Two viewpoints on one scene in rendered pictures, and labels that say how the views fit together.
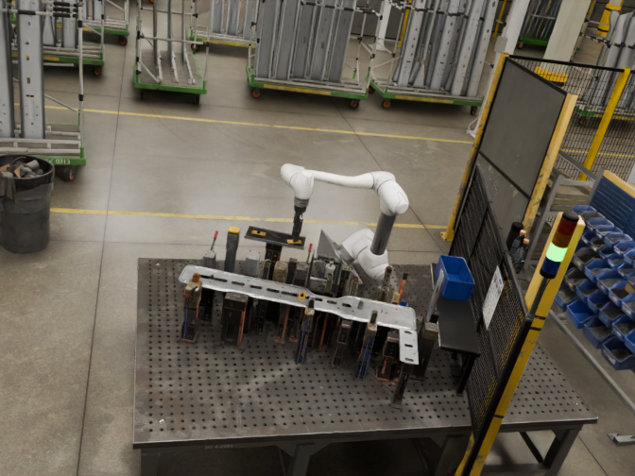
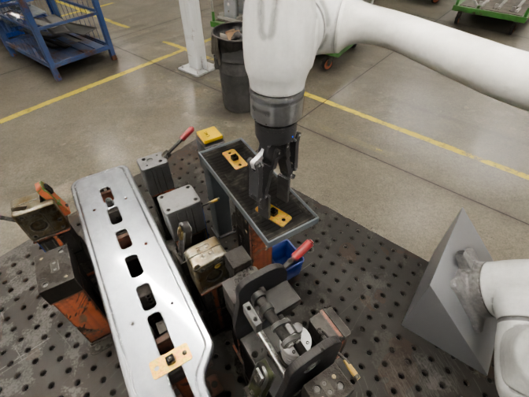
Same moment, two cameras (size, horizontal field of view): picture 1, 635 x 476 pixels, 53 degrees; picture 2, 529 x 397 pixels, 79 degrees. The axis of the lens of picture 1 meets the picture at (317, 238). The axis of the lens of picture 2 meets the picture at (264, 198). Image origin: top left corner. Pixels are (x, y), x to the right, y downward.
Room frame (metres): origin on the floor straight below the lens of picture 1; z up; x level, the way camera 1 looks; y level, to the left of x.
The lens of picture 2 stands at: (3.10, -0.28, 1.72)
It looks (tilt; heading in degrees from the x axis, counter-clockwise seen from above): 45 degrees down; 58
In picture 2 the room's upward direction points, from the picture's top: straight up
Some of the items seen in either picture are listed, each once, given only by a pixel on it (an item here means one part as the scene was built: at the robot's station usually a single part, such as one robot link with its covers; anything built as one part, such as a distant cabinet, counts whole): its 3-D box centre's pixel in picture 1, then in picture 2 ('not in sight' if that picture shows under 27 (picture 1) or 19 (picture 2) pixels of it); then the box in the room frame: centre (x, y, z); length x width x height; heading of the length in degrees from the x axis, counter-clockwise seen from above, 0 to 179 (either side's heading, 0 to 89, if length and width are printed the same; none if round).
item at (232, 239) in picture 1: (230, 262); (217, 190); (3.40, 0.51, 0.92); 0.08 x 0.08 x 0.44; 89
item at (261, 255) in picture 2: (270, 269); (254, 239); (3.39, 0.25, 0.92); 0.10 x 0.08 x 0.45; 89
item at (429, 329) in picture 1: (423, 351); not in sight; (2.92, -0.72, 0.88); 0.08 x 0.08 x 0.36; 89
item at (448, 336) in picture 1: (453, 305); not in sight; (3.25, -0.88, 1.02); 0.90 x 0.22 x 0.03; 179
